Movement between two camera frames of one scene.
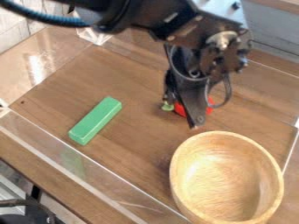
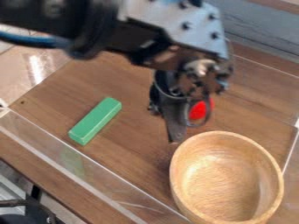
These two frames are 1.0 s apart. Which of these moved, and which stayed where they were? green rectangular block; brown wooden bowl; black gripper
Moved: black gripper
Stayed: green rectangular block; brown wooden bowl
